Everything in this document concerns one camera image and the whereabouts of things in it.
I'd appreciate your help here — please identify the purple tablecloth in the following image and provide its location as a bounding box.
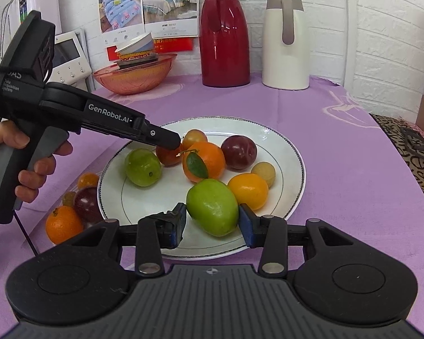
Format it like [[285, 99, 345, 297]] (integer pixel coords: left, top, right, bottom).
[[0, 72, 424, 325]]

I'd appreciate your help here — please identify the white thermos jug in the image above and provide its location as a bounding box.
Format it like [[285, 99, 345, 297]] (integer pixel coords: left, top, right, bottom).
[[262, 0, 310, 90]]

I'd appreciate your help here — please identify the dark bowl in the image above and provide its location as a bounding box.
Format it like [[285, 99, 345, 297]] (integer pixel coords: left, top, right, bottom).
[[114, 58, 160, 70]]

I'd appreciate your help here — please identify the red thermos jug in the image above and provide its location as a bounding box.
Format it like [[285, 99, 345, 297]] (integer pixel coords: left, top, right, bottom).
[[199, 0, 251, 87]]

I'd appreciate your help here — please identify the black cable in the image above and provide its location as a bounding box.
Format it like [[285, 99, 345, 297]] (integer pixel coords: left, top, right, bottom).
[[13, 211, 39, 257]]

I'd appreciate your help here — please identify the white plate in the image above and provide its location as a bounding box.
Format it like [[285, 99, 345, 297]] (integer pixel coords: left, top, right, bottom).
[[97, 116, 306, 261]]

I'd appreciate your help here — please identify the person's left hand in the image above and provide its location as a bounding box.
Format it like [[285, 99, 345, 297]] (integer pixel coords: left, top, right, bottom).
[[0, 118, 74, 202]]

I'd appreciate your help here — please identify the bedding wall poster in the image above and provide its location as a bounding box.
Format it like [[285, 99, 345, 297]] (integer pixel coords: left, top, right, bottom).
[[98, 0, 199, 48]]

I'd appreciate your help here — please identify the leopard patterned cloth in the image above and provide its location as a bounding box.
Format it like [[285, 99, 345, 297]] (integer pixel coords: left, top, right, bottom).
[[369, 113, 424, 220]]

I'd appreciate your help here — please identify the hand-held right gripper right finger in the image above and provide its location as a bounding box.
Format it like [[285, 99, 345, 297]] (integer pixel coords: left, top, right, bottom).
[[238, 203, 356, 277]]

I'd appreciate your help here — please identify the small tangerine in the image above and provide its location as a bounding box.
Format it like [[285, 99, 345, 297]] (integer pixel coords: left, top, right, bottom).
[[78, 173, 100, 190]]

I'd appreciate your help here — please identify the dark red plum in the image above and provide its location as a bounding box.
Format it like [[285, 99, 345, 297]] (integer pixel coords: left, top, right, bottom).
[[221, 135, 258, 170], [73, 186, 105, 224]]

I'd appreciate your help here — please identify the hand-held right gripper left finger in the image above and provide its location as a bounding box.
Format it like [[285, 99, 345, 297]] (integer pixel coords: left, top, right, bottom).
[[69, 202, 188, 278]]

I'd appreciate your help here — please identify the small green jujube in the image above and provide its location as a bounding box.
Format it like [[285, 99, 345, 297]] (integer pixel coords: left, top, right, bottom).
[[124, 148, 162, 187]]

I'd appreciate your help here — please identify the pink glass bowl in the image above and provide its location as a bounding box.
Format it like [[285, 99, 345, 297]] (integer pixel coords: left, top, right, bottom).
[[92, 53, 178, 95]]

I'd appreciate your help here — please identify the large green mango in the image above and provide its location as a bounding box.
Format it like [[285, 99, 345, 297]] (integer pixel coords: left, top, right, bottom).
[[186, 179, 240, 237]]

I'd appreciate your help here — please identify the yellow patterned bowl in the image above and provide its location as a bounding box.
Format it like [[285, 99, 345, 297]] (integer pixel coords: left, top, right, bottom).
[[116, 50, 158, 63]]

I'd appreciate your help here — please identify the white water dispenser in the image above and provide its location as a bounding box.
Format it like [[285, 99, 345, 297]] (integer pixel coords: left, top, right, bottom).
[[47, 28, 92, 89]]

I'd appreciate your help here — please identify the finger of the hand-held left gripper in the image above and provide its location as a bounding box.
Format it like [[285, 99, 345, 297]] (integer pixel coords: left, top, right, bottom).
[[133, 118, 182, 149]]

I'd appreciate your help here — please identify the yellow kumquat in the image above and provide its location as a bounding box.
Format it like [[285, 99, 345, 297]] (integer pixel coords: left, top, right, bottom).
[[227, 173, 269, 210]]

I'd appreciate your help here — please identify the mandarin orange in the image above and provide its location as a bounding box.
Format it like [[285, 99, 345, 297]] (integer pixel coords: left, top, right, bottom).
[[45, 205, 84, 245]]

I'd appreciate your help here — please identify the yellow red plum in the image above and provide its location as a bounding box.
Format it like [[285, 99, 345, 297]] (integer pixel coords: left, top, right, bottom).
[[181, 129, 208, 151]]

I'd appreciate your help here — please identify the orange with green leaf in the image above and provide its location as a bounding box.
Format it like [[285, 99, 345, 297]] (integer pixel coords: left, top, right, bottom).
[[182, 142, 226, 183]]

